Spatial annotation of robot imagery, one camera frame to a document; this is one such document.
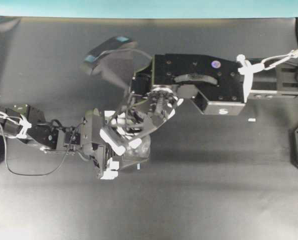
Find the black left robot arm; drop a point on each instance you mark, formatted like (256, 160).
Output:
(29, 126)

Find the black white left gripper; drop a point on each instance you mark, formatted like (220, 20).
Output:
(96, 134)

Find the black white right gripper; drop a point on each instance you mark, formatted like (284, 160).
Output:
(148, 107)

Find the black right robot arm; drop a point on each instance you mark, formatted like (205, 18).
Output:
(214, 85)

